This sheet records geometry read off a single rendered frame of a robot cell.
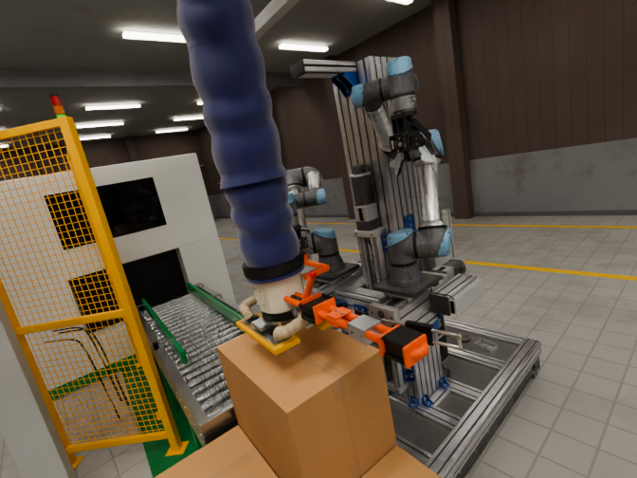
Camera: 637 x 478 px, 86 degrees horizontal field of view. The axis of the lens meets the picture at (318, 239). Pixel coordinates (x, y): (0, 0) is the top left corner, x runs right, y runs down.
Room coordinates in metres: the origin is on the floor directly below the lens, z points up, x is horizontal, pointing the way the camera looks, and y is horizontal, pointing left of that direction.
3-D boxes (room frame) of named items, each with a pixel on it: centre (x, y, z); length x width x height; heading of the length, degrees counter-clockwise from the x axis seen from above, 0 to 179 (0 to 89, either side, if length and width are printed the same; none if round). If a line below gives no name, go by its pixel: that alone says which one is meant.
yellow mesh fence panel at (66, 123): (1.95, 1.55, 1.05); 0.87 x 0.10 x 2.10; 86
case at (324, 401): (1.22, 0.19, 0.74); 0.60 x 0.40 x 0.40; 34
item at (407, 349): (0.71, -0.14, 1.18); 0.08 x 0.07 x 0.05; 33
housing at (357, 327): (0.82, -0.07, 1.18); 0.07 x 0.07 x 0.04; 33
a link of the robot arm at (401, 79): (1.11, -0.34, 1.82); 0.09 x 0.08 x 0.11; 155
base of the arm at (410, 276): (1.44, -0.35, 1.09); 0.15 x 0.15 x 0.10
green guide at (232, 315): (2.93, 1.02, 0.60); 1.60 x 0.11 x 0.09; 34
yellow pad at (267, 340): (1.16, 0.26, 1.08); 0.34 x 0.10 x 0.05; 33
